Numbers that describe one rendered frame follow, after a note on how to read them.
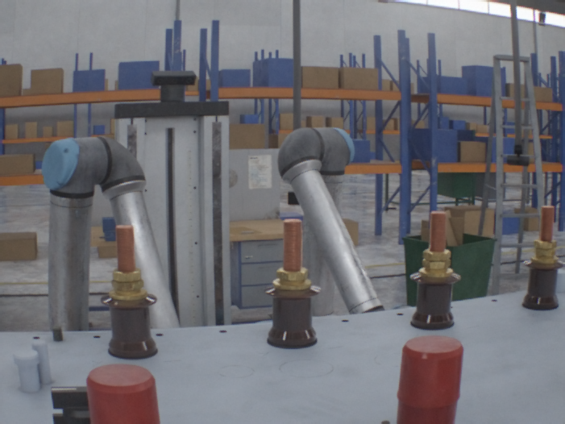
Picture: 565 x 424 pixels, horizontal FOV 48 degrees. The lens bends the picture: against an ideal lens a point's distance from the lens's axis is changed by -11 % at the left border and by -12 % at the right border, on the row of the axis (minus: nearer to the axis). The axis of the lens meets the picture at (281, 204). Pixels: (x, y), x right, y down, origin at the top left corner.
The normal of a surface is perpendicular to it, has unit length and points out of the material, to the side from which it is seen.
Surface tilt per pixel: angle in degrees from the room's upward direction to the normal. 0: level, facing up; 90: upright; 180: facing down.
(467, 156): 90
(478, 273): 94
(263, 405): 0
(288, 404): 0
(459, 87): 90
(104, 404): 89
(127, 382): 4
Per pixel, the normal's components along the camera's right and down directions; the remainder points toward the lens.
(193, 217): 0.45, 0.11
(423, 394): -0.43, 0.09
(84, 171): 0.76, 0.25
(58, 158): -0.61, -0.04
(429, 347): -0.03, -0.98
